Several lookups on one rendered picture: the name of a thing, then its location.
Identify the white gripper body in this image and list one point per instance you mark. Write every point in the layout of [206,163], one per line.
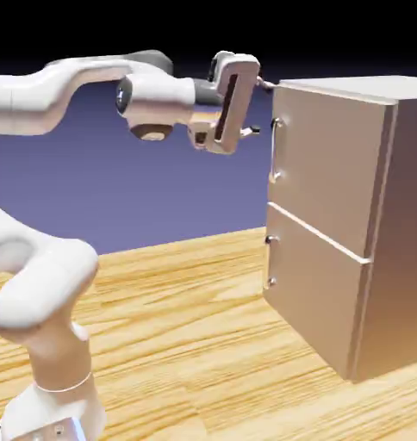
[236,103]

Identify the light wood cabinet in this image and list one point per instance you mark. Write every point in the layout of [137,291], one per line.
[394,224]

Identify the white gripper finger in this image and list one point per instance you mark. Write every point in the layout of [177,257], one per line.
[263,83]
[250,131]

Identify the tall light wood cabinet door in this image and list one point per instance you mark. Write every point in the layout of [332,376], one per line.
[325,162]

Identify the short light wood cabinet door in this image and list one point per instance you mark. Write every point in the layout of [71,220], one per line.
[312,286]

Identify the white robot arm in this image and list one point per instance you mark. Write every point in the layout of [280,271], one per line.
[153,96]

